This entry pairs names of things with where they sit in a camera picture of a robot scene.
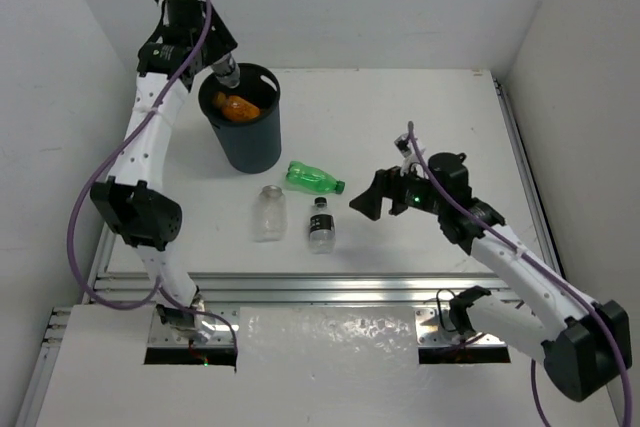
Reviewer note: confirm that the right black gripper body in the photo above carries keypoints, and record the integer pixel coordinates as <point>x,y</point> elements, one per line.
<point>418,196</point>

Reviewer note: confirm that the small black-label clear bottle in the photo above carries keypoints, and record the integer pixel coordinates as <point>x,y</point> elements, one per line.
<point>321,232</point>

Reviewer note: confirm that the clear Pepsi-label bottle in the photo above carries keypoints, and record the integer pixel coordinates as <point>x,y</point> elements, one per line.
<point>227,71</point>

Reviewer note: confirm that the black plastic bin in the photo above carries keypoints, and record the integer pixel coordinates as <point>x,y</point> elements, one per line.
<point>253,146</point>

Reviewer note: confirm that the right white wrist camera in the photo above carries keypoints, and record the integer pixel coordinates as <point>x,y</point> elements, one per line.
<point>410,155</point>

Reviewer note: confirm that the clear wide-mouth plastic jar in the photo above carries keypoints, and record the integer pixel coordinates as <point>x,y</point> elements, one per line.
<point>270,215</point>

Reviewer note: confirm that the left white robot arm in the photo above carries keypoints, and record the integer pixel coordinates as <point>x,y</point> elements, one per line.
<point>190,37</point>

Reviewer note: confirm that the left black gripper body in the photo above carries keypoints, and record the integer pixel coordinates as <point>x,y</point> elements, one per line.
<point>213,34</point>

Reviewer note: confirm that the aluminium front rail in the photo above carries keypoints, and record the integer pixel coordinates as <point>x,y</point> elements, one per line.
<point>325,289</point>

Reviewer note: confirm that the white front cover panel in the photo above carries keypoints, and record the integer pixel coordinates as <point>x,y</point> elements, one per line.
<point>296,367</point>

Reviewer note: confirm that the orange juice bottle patterned label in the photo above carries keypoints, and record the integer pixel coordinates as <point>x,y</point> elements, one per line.
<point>234,108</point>

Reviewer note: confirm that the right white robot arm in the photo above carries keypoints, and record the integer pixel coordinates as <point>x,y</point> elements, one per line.
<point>581,343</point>

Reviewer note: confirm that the green plastic bottle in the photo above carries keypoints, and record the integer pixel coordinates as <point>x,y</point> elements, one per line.
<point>313,179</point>

